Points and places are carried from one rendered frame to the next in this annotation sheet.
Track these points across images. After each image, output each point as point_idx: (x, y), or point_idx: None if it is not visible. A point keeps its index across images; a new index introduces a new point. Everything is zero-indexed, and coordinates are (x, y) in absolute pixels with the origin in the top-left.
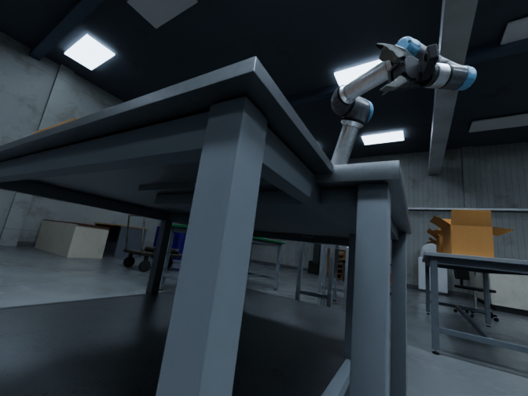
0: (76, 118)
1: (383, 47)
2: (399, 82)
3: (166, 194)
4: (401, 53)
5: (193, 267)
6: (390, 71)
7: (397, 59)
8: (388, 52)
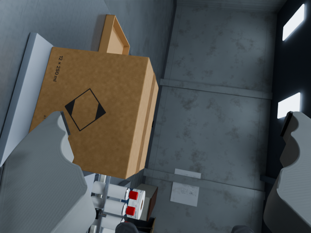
0: (114, 15)
1: (288, 125)
2: (32, 174)
3: None
4: None
5: None
6: None
7: (273, 221)
8: (286, 156)
